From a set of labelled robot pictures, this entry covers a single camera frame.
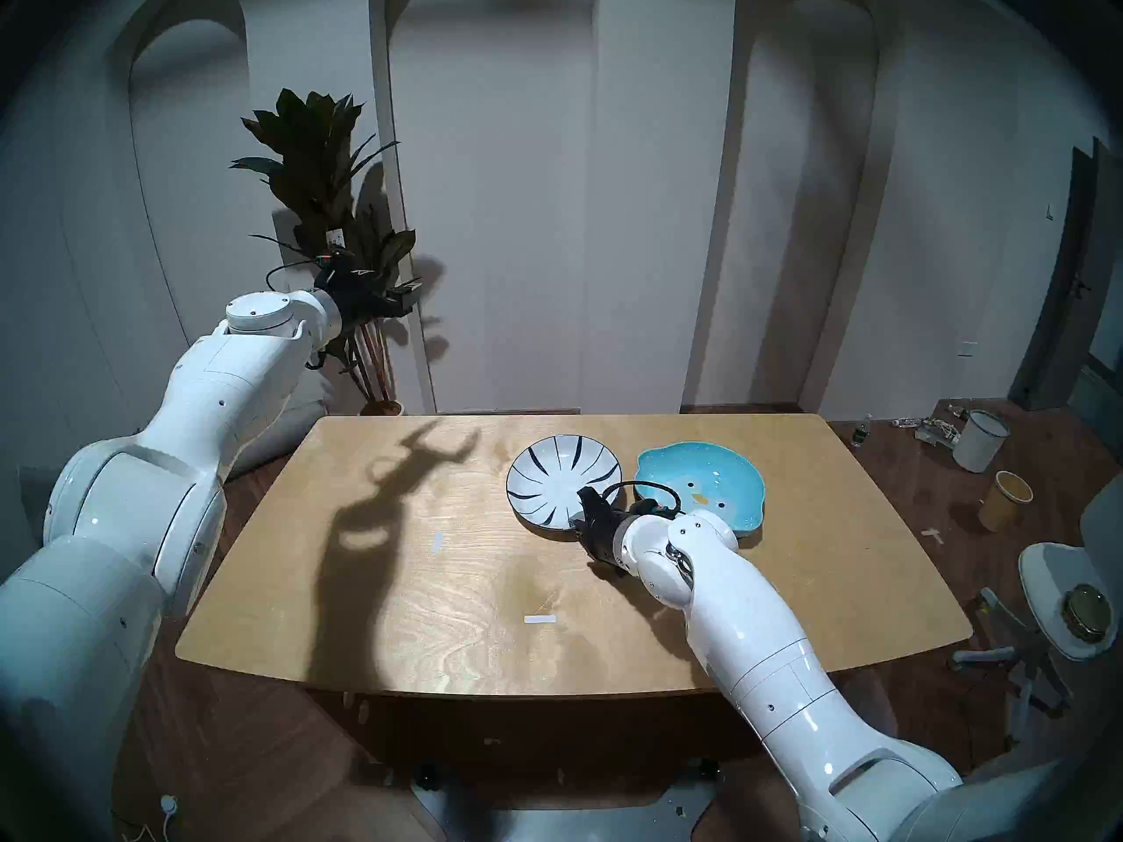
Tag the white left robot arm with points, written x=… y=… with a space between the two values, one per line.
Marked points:
x=175 y=428

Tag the upright bottle with green label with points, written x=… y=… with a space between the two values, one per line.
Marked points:
x=861 y=433

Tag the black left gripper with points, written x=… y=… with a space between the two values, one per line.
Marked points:
x=355 y=292

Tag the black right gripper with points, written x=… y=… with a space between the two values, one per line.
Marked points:
x=601 y=533

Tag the blue penguin plate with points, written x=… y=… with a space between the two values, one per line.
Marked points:
x=702 y=476

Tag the stack of gold plates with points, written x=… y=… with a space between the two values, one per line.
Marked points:
x=1086 y=614

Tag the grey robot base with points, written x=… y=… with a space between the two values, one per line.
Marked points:
x=561 y=814

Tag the white plate with blue stripes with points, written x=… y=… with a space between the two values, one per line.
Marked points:
x=553 y=472

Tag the rolled grey mat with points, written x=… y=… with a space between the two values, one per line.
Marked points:
x=303 y=419

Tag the dark grey door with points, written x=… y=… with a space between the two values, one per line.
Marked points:
x=1066 y=279

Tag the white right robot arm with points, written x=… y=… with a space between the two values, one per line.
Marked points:
x=754 y=638

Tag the brown paper bucket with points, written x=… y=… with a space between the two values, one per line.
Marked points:
x=1004 y=507

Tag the tall green leafy plant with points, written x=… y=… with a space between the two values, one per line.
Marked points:
x=316 y=174

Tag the white swivel chair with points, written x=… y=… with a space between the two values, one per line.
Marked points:
x=1048 y=577

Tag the white bucket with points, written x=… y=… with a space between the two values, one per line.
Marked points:
x=978 y=444

